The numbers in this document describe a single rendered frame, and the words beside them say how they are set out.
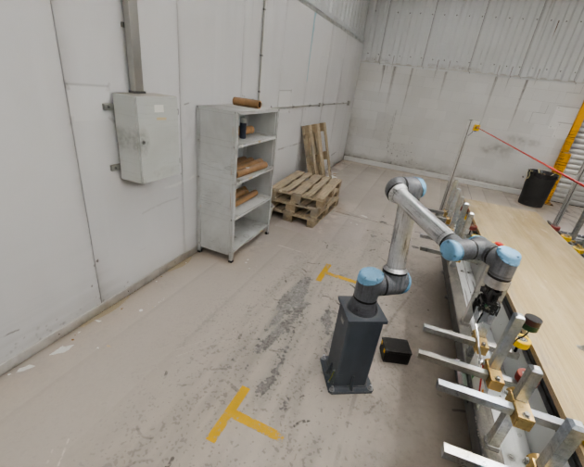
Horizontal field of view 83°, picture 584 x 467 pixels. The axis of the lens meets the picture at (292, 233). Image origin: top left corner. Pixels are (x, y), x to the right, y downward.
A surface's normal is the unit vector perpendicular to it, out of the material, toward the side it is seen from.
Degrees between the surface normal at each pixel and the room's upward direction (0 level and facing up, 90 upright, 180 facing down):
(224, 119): 90
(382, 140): 90
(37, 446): 0
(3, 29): 90
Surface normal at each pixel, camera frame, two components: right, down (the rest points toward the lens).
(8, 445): 0.11, -0.90
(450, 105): -0.39, 0.36
